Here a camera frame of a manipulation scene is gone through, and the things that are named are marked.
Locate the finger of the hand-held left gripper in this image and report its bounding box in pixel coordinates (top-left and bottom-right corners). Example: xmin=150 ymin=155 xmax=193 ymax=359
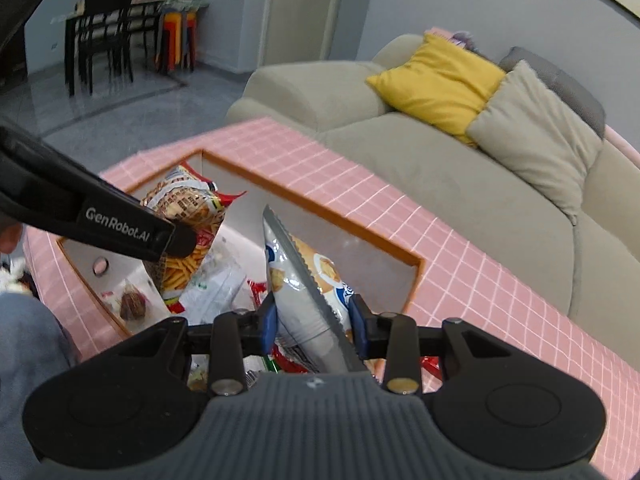
xmin=149 ymin=223 xmax=198 ymax=262

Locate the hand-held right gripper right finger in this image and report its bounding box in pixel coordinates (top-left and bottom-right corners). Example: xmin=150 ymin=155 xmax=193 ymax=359
xmin=348 ymin=295 xmax=516 ymax=395

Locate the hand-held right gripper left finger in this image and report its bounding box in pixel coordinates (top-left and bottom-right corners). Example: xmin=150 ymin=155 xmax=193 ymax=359
xmin=117 ymin=305 xmax=278 ymax=395

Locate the orange fries snack bag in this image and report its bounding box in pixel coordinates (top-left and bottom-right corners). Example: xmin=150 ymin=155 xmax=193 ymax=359
xmin=141 ymin=160 xmax=247 ymax=306

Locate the white long snack packet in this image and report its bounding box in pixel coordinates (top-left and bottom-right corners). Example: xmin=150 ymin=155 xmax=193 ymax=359
xmin=177 ymin=255 xmax=251 ymax=326

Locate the silver chip bag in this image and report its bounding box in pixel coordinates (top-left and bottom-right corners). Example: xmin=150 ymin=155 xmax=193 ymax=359
xmin=262 ymin=205 xmax=373 ymax=376

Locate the orange cardboard box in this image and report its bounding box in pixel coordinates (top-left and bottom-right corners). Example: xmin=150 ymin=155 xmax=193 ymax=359
xmin=56 ymin=149 xmax=426 ymax=376

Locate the red snack packet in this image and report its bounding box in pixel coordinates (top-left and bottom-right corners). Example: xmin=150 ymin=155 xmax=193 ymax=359
xmin=246 ymin=280 xmax=311 ymax=375

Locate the clear packet with brown snack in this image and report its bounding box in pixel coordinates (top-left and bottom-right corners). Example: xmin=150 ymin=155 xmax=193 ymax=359
xmin=100 ymin=280 xmax=156 ymax=323

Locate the black dining chair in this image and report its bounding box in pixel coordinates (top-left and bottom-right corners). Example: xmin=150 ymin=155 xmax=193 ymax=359
xmin=75 ymin=0 xmax=136 ymax=96

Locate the beige sofa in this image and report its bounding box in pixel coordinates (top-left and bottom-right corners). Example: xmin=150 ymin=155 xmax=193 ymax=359
xmin=226 ymin=34 xmax=640 ymax=361

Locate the person's leg in jeans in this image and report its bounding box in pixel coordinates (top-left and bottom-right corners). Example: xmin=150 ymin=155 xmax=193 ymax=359
xmin=0 ymin=292 xmax=76 ymax=480

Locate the stack of colourful stools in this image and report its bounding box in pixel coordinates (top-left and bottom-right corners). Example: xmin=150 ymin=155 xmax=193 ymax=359
xmin=155 ymin=7 xmax=197 ymax=73

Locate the black dining table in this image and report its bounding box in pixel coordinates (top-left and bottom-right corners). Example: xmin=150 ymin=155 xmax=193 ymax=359
xmin=50 ymin=0 xmax=211 ymax=98

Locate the yellow pillow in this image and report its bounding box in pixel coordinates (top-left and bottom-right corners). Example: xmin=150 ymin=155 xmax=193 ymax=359
xmin=366 ymin=32 xmax=507 ymax=147

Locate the beige pillow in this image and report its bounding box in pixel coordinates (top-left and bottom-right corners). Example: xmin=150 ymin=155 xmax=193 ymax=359
xmin=466 ymin=59 xmax=604 ymax=226

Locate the white door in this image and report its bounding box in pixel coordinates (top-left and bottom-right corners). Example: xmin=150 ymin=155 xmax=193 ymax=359
xmin=257 ymin=0 xmax=348 ymax=68

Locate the grey pillow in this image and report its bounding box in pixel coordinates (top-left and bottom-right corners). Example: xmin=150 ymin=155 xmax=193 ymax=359
xmin=498 ymin=46 xmax=607 ymax=138

